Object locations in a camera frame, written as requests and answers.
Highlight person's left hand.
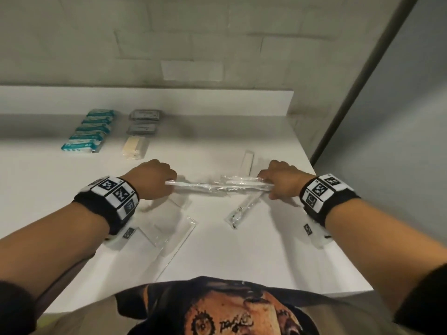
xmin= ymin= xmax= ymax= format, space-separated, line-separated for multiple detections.
xmin=120 ymin=159 xmax=178 ymax=201

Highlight white sachets stack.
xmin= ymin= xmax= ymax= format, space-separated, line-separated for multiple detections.
xmin=129 ymin=109 xmax=162 ymax=122

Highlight dark door frame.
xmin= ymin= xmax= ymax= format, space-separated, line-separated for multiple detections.
xmin=310 ymin=0 xmax=420 ymax=166

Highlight person's left forearm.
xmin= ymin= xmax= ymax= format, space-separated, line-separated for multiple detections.
xmin=0 ymin=202 xmax=111 ymax=301

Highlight teal wet wipe packets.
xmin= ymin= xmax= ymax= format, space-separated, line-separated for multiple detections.
xmin=61 ymin=109 xmax=116 ymax=153

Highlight thin pile of sachets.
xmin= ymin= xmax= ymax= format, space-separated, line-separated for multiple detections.
xmin=126 ymin=123 xmax=157 ymax=135

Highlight person's right hand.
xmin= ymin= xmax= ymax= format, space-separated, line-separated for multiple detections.
xmin=257 ymin=159 xmax=317 ymax=201

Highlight stack of beige soaps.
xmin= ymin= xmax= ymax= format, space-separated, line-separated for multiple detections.
xmin=121 ymin=135 xmax=149 ymax=160

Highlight person's right forearm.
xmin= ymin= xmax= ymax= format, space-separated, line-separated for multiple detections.
xmin=325 ymin=198 xmax=447 ymax=315

